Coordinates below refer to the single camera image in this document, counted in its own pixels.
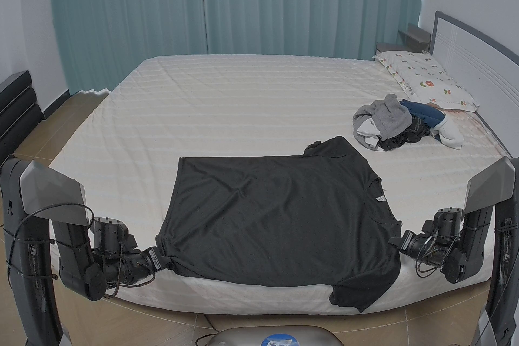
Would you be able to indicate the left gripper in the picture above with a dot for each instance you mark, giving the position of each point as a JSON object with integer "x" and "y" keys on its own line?
{"x": 142, "y": 265}

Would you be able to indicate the bed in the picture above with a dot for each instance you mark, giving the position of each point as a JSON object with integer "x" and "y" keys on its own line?
{"x": 243, "y": 101}

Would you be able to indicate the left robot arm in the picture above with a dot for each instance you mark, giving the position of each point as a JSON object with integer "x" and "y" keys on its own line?
{"x": 77, "y": 251}

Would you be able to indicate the black T-shirt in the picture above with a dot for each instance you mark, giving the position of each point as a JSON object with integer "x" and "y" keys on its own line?
{"x": 275, "y": 214}

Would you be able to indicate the pile of clothes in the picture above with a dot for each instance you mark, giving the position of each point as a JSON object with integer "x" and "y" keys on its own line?
{"x": 389, "y": 117}

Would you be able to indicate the grey bedside table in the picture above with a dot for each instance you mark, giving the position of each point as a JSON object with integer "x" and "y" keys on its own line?
{"x": 409, "y": 38}

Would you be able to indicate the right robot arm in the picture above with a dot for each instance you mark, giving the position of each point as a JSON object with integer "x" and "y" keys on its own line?
{"x": 470, "y": 255}

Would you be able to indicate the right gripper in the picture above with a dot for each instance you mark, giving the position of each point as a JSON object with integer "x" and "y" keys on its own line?
{"x": 417, "y": 246}

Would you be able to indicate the white printed pillow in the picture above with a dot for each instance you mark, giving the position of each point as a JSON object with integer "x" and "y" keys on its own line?
{"x": 425, "y": 81}

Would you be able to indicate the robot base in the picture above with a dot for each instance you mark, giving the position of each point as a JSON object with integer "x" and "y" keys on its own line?
{"x": 275, "y": 336}

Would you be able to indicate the black chest of drawers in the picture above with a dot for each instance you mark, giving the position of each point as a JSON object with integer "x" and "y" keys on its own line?
{"x": 16, "y": 109}

